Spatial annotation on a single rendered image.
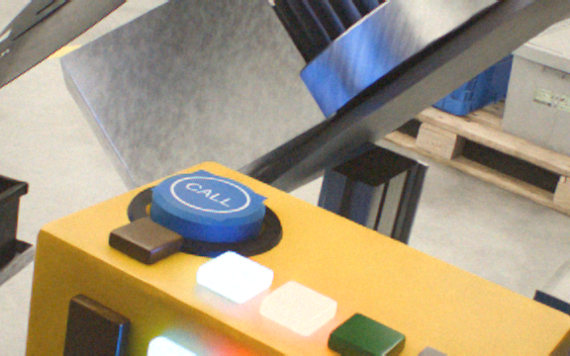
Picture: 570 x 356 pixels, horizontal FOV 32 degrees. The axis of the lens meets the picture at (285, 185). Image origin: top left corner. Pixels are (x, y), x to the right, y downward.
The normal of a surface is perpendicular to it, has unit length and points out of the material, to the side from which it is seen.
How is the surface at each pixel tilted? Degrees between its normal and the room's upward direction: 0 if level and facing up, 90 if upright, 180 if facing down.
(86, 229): 0
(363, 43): 88
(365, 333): 0
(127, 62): 55
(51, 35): 45
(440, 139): 90
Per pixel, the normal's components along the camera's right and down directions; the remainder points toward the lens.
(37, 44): -0.50, -0.63
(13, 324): 0.19, -0.90
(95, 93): 0.15, -0.18
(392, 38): -0.43, 0.18
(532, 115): -0.58, 0.31
